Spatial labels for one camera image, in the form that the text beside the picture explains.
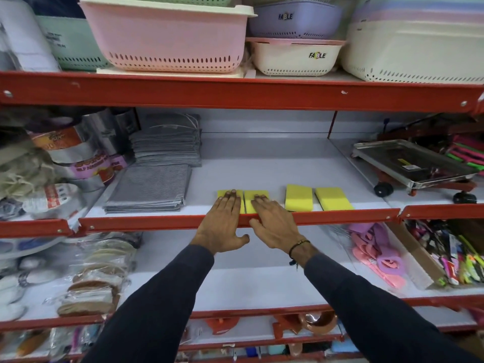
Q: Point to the steel tray trolley with wheels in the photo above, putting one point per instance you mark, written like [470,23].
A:
[412,166]

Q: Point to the orange plastic holder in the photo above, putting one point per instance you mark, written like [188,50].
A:
[222,324]

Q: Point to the person's right thumb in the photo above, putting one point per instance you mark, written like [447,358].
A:
[255,226]

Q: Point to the white colander bowl pink rim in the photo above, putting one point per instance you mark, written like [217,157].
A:
[295,56]

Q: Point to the person's left middle finger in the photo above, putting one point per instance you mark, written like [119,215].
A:
[232,203]

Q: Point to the pile of pink green brushes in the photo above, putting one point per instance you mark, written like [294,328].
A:
[467,151]

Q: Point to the white plastic wrapped roll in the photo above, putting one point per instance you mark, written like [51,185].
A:
[22,33]

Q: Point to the large cream perforated basket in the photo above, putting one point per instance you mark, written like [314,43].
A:
[412,49]

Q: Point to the person's right forearm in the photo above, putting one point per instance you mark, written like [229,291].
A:
[363,313]

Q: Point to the cream plastic basket lid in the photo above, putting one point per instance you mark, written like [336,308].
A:
[170,71]

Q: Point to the flat stack of grey cloths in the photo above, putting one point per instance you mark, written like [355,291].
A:
[151,187]

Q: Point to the green perforated plastic basket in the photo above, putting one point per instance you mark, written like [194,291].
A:
[72,43]

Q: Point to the pile of packed brown scrubbers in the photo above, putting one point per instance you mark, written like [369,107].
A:
[94,283]

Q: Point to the lavender plastic colander bowl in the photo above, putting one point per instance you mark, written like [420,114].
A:
[295,20]

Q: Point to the pile of white packed items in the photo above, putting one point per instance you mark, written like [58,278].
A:
[15,283]

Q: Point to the cardboard box of colourful tools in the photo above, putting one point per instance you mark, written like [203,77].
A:
[442,253]

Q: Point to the person's left hand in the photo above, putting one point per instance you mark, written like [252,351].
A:
[217,230]

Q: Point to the pile of foil rolls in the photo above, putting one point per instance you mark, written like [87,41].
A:
[72,154]

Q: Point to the red metal shelf rack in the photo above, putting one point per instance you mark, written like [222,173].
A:
[242,95]

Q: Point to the person's left forearm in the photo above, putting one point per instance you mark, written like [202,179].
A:
[158,309]

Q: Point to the person's right hand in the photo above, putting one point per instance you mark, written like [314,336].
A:
[278,230]

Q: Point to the bag of pink plastic hooks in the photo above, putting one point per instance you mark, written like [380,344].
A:
[376,253]

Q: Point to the yellow sponge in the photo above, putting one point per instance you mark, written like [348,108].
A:
[250,202]
[298,198]
[222,194]
[334,199]

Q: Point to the person's left little finger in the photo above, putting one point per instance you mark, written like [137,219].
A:
[218,209]

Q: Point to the brown tape roll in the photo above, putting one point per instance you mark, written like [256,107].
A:
[319,322]

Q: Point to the pink perforated plastic basket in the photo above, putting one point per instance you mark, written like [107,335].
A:
[170,37]

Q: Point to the tall stack of grey cloths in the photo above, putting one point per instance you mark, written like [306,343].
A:
[166,141]

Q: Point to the person's left thumb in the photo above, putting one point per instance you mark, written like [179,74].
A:
[242,241]

